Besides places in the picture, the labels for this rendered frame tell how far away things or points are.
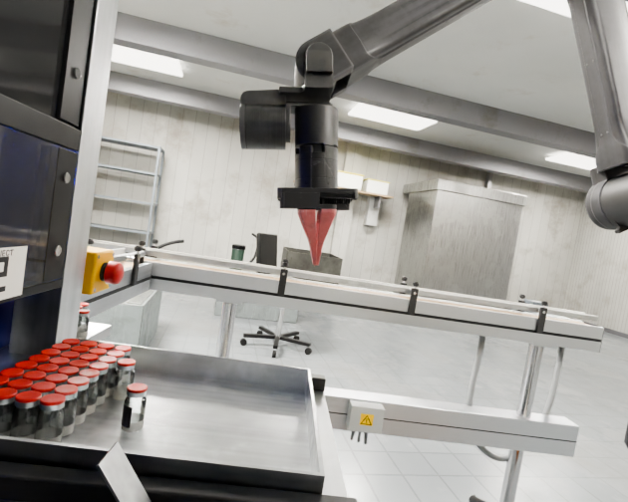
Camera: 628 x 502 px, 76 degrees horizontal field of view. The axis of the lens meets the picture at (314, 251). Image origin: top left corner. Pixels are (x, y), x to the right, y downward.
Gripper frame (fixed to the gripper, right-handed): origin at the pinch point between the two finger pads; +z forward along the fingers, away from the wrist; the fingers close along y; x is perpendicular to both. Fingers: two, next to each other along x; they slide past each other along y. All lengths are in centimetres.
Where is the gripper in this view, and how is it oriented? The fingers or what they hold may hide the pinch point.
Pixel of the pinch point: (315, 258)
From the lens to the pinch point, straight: 53.7
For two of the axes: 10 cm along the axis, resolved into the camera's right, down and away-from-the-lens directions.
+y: -10.0, 0.0, -0.8
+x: 0.8, 0.6, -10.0
